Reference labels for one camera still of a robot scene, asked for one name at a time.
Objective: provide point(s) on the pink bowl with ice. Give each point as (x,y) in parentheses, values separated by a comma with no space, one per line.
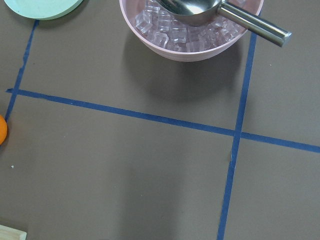
(162,33)

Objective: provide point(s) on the metal ice scoop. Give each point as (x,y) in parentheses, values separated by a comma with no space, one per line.
(199,12)

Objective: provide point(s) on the light green plate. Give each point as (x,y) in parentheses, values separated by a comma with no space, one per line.
(42,9)

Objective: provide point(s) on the wooden cutting board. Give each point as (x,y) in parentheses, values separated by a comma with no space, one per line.
(8,233)

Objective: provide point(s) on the orange fruit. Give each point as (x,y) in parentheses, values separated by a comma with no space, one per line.
(3,129)

